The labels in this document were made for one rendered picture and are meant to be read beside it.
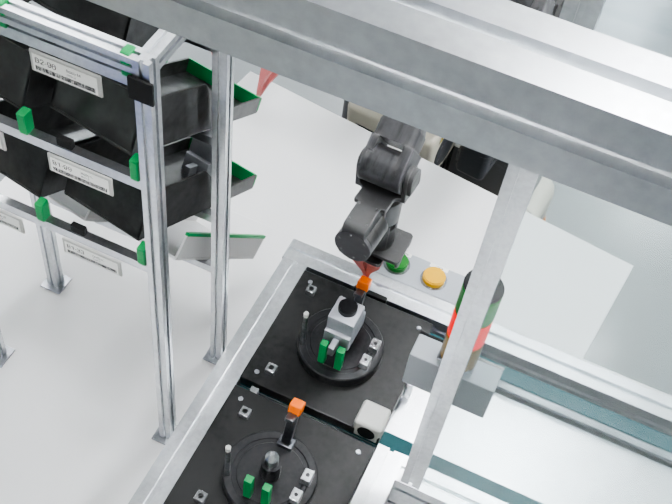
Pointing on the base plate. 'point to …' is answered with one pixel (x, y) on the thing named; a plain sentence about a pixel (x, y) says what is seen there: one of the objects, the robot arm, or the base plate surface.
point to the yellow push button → (434, 277)
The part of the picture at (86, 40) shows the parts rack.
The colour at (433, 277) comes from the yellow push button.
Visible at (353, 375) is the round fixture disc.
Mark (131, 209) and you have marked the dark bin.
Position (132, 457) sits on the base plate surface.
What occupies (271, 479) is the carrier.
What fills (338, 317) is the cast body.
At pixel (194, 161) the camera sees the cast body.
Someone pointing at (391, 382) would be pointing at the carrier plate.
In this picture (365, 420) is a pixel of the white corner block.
